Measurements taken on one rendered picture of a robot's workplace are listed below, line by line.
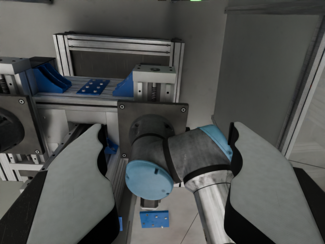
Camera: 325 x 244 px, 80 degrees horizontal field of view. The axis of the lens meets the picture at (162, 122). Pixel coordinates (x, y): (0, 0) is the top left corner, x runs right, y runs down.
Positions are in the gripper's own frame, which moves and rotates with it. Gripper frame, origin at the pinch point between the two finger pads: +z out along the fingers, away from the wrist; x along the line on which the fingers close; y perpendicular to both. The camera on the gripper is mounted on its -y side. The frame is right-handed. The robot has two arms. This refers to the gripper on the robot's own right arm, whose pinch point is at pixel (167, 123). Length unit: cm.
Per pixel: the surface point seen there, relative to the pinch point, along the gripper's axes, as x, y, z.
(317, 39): 45, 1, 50
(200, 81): 33, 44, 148
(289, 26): 46, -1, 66
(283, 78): 46, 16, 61
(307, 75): 45, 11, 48
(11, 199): -127, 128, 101
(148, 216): -19, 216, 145
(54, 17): -76, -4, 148
